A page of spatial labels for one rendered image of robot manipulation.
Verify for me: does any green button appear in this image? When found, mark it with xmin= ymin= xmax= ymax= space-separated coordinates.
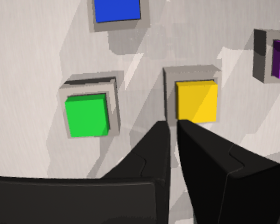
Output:
xmin=59 ymin=77 xmax=121 ymax=139

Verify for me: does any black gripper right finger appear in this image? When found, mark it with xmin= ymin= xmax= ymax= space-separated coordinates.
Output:
xmin=176 ymin=119 xmax=280 ymax=224

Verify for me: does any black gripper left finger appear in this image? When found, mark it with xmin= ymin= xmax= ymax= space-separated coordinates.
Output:
xmin=0 ymin=120 xmax=171 ymax=224

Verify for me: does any yellow button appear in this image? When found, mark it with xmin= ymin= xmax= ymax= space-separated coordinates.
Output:
xmin=163 ymin=64 xmax=222 ymax=127

